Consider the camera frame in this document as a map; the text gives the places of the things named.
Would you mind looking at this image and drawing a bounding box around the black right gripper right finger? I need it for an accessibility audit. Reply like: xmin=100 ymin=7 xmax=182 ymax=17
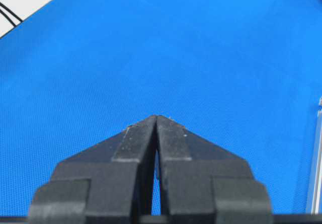
xmin=156 ymin=116 xmax=273 ymax=223

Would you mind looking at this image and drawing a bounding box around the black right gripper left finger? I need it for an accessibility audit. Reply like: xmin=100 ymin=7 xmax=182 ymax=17
xmin=28 ymin=115 xmax=157 ymax=223

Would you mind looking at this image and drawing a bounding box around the blue mat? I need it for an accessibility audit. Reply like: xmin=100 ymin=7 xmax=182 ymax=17
xmin=1 ymin=0 xmax=321 ymax=216

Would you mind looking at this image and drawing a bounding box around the black cable on table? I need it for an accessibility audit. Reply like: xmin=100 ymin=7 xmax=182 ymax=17
xmin=0 ymin=2 xmax=24 ymax=23
xmin=0 ymin=9 xmax=18 ymax=28

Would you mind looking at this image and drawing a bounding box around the aluminium frame rail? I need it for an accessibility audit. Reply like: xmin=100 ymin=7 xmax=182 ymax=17
xmin=306 ymin=97 xmax=321 ymax=214

